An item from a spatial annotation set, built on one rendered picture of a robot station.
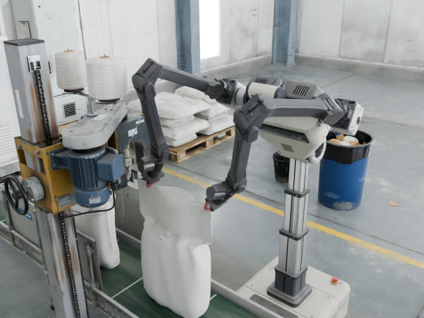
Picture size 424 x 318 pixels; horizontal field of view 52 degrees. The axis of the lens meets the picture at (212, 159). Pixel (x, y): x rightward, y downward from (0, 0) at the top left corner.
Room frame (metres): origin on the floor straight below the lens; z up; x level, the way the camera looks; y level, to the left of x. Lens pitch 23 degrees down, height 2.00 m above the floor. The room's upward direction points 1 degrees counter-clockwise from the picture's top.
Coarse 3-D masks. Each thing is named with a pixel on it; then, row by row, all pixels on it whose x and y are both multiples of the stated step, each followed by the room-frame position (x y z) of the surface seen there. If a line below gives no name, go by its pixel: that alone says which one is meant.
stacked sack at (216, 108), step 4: (212, 104) 5.26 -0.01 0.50; (216, 104) 5.27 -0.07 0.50; (220, 104) 5.29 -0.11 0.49; (212, 108) 5.14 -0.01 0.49; (216, 108) 5.17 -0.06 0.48; (220, 108) 5.21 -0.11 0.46; (224, 108) 5.28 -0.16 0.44; (228, 108) 5.35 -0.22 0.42; (200, 112) 5.13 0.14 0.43; (204, 112) 5.10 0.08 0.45; (208, 112) 5.07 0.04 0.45; (212, 112) 5.08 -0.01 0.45; (216, 112) 5.15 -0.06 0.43; (220, 112) 5.23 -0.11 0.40; (200, 116) 5.14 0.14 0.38; (204, 116) 5.09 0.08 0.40; (208, 116) 5.06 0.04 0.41; (212, 116) 5.10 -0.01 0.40
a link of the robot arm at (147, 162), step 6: (144, 156) 1.85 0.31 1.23; (150, 156) 1.85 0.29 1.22; (156, 156) 1.86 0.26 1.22; (162, 156) 1.84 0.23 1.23; (138, 162) 1.84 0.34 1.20; (144, 162) 1.81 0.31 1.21; (150, 162) 1.83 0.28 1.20; (138, 168) 1.84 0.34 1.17; (144, 168) 1.80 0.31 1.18; (150, 168) 1.82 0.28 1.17
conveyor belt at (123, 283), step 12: (0, 204) 2.94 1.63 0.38; (0, 216) 2.76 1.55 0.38; (120, 240) 2.43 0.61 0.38; (120, 252) 2.30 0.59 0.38; (132, 252) 2.29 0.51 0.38; (120, 264) 2.17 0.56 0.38; (132, 264) 2.17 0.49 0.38; (108, 276) 2.06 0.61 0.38; (120, 276) 2.06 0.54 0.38; (132, 276) 2.06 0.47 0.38; (108, 288) 1.95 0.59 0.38; (120, 288) 1.95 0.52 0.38; (132, 288) 1.95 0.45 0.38; (120, 300) 1.86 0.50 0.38; (132, 300) 1.85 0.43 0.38; (144, 300) 1.85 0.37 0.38; (216, 300) 1.85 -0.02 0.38; (132, 312) 1.76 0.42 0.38; (144, 312) 1.76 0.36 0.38; (156, 312) 1.76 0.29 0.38; (168, 312) 1.76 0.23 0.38; (204, 312) 1.76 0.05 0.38; (216, 312) 1.76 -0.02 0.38; (228, 312) 1.76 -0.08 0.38; (240, 312) 1.76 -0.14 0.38
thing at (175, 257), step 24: (144, 192) 1.96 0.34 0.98; (168, 192) 1.89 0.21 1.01; (144, 216) 1.96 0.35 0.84; (168, 216) 1.79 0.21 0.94; (192, 216) 1.74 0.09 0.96; (144, 240) 1.87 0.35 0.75; (168, 240) 1.78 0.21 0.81; (192, 240) 1.74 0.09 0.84; (144, 264) 1.88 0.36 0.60; (168, 264) 1.75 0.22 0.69; (192, 264) 1.69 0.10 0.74; (144, 288) 1.89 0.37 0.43; (168, 288) 1.75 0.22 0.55; (192, 288) 1.68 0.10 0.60; (192, 312) 1.68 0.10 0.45
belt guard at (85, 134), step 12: (108, 108) 1.99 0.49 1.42; (120, 108) 1.99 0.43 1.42; (84, 120) 1.81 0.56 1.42; (108, 120) 1.81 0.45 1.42; (120, 120) 1.93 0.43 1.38; (72, 132) 1.64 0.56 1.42; (84, 132) 1.64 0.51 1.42; (96, 132) 1.64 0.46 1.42; (108, 132) 1.71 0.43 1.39; (72, 144) 1.60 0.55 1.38; (84, 144) 1.59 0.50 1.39; (96, 144) 1.61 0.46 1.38
